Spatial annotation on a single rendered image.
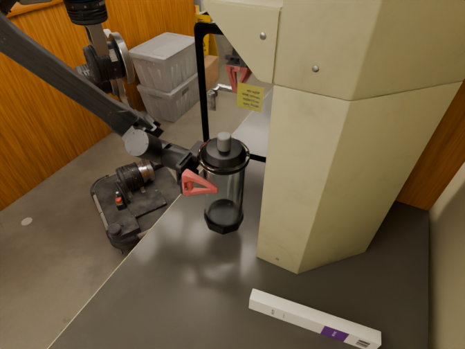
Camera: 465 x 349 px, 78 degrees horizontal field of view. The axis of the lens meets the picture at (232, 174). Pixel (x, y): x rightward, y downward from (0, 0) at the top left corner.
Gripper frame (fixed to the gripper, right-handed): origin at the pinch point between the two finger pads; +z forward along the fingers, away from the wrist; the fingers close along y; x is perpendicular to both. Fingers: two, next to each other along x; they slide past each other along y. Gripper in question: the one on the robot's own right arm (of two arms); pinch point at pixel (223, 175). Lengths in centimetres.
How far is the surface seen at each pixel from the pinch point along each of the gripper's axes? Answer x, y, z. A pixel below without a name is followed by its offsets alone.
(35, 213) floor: 127, 17, -152
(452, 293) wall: 15, 4, 55
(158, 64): 67, 155, -136
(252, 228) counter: 21.6, 4.8, 7.8
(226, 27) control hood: -32.0, -2.7, 0.4
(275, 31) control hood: -32.9, -2.9, 7.6
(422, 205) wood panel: 17, 33, 50
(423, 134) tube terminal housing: -18.0, 8.7, 33.0
